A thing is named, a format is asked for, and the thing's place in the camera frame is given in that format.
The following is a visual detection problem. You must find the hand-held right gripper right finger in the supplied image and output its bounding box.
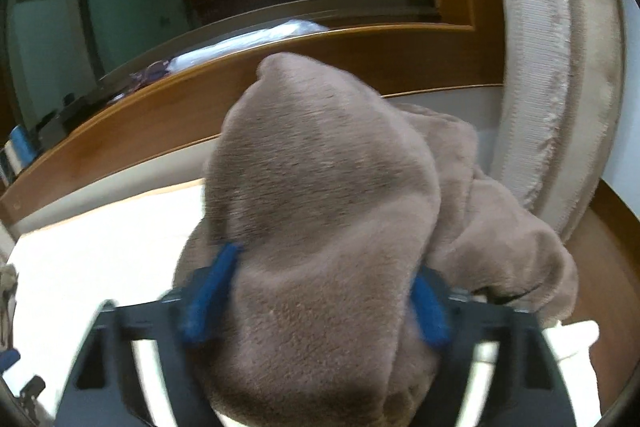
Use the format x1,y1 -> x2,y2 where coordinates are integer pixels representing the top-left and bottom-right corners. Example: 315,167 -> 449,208
407,268 -> 576,427

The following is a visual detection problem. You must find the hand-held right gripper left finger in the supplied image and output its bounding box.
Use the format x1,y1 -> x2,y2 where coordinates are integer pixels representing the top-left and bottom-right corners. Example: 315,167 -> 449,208
57,242 -> 246,427

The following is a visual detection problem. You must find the brown fleece garment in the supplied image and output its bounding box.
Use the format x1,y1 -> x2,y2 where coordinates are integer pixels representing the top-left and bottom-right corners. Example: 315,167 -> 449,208
172,52 -> 581,427

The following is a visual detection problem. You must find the white bed sheet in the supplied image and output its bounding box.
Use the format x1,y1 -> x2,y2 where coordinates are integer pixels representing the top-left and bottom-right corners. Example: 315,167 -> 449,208
10,184 -> 601,427

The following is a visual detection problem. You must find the blue thread spool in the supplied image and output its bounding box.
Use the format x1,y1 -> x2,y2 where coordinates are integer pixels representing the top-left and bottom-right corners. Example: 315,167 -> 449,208
10,127 -> 33,158

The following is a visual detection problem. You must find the small dark box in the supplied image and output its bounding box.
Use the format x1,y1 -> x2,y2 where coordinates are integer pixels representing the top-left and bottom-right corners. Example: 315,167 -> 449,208
37,94 -> 76,142

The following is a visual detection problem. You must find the white plastic bag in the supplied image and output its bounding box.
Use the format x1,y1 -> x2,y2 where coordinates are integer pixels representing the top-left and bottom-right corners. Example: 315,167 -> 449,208
167,19 -> 326,75

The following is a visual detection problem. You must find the wooden window frame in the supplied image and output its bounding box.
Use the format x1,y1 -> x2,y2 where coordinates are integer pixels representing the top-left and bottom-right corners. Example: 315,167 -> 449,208
0,0 -> 506,228

